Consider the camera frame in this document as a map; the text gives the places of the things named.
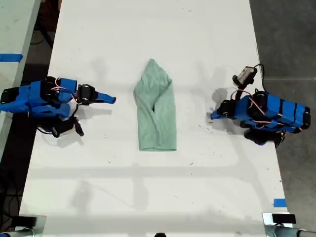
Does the black camera stalk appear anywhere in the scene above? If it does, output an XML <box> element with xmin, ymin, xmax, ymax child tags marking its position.
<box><xmin>68</xmin><ymin>105</ymin><xmax>80</xmax><ymax>122</ymax></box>
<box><xmin>231</xmin><ymin>82</ymin><xmax>250</xmax><ymax>101</ymax></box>

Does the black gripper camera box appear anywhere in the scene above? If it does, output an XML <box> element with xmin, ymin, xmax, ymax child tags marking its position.
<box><xmin>51</xmin><ymin>116</ymin><xmax>85</xmax><ymax>138</ymax></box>
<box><xmin>232</xmin><ymin>66</ymin><xmax>258</xmax><ymax>85</ymax></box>

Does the black camera cable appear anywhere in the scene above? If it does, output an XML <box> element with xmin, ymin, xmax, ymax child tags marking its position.
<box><xmin>254</xmin><ymin>63</ymin><xmax>267</xmax><ymax>92</ymax></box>
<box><xmin>37</xmin><ymin>125</ymin><xmax>55</xmax><ymax>136</ymax></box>

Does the grey metal pipe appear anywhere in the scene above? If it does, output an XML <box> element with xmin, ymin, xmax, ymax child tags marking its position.
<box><xmin>265</xmin><ymin>224</ymin><xmax>316</xmax><ymax>237</ymax></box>
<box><xmin>0</xmin><ymin>228</ymin><xmax>35</xmax><ymax>237</ymax></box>

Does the short blue tape strip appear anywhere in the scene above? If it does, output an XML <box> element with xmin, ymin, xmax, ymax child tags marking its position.
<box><xmin>273</xmin><ymin>198</ymin><xmax>288</xmax><ymax>208</ymax></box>

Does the small black box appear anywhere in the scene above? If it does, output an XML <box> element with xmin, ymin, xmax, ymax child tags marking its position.
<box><xmin>11</xmin><ymin>216</ymin><xmax>38</xmax><ymax>229</ymax></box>
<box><xmin>272</xmin><ymin>213</ymin><xmax>296</xmax><ymax>224</ymax></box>

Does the pale green T-shirt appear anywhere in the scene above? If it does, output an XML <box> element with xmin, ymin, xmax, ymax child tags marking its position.
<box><xmin>134</xmin><ymin>58</ymin><xmax>178</xmax><ymax>152</ymax></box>

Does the red white arm wire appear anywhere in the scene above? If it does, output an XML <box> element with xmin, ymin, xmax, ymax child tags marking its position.
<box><xmin>53</xmin><ymin>77</ymin><xmax>83</xmax><ymax>105</ymax></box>
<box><xmin>248</xmin><ymin>95</ymin><xmax>268</xmax><ymax>116</ymax></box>

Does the white side table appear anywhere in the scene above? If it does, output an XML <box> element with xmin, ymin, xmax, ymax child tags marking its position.
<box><xmin>0</xmin><ymin>0</ymin><xmax>41</xmax><ymax>154</ymax></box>

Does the shiny metal clamp plate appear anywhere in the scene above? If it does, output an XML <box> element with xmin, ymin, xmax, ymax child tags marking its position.
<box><xmin>262</xmin><ymin>212</ymin><xmax>297</xmax><ymax>237</ymax></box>

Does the long blue tape strip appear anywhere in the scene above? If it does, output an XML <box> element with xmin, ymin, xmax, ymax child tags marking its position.
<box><xmin>0</xmin><ymin>53</ymin><xmax>24</xmax><ymax>62</ymax></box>

